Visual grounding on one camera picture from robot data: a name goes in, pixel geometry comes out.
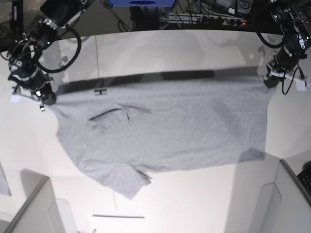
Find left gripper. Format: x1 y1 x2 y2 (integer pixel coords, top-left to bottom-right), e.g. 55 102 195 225
264 47 305 88

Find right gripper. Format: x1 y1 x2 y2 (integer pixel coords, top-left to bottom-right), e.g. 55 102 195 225
8 65 57 106

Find grey T-shirt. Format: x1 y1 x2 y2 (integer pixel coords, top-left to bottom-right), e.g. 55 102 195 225
50 77 276 199

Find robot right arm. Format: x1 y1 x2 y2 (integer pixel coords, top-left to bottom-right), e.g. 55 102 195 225
8 0 93 111

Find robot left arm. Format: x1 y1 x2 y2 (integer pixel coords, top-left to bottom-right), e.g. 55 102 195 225
251 0 311 88

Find white power strip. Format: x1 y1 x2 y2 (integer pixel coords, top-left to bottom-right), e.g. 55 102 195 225
159 13 247 28

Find black keyboard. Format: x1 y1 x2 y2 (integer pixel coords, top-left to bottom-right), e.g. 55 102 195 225
297 170 311 194

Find left grey partition panel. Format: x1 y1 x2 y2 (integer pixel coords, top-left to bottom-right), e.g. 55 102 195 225
0 169 66 233

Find grey partition panel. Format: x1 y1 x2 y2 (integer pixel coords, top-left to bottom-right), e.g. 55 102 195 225
224 157 311 233
0 169 66 233

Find right grey partition panel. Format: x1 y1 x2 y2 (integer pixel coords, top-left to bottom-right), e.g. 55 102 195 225
224 157 311 233

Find blue box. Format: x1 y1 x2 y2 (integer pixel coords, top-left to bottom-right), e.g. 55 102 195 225
108 0 175 7

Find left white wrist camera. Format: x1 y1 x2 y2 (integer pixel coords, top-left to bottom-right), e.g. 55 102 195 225
268 70 311 92

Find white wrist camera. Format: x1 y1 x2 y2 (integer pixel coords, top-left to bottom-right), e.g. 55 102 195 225
268 70 311 92
10 85 45 112

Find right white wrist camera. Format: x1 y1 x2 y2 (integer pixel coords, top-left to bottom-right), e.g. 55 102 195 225
10 85 45 112

